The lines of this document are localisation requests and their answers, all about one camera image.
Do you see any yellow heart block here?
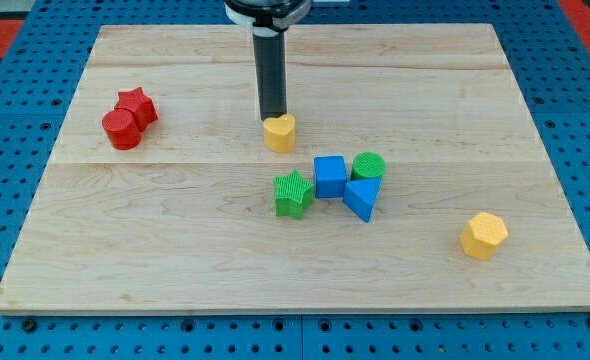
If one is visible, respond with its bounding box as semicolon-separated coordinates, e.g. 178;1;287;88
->
263;114;296;153

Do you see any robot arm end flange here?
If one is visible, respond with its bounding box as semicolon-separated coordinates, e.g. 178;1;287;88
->
224;0;312;37

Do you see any yellow hexagon block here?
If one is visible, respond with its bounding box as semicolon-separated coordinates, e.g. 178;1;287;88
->
460;211;509;260

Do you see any green star block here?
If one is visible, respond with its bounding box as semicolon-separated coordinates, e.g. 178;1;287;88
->
273;170;314;220

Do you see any blue cube block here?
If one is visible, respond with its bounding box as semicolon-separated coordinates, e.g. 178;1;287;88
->
314;155;347;198

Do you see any blue triangle block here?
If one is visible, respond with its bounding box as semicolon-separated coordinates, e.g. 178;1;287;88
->
343;178;381;223

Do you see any green cylinder block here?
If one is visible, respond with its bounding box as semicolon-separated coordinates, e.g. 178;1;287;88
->
351;152;386;180

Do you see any light wooden board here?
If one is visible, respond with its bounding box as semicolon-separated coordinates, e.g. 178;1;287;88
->
0;23;590;316

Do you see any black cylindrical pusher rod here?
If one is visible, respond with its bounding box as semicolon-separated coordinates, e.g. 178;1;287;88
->
253;27;287;120

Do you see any red star block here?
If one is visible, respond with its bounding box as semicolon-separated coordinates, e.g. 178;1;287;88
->
114;87;158;132

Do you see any red cylinder block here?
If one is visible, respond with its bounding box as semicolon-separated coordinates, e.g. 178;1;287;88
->
101;109;142;150

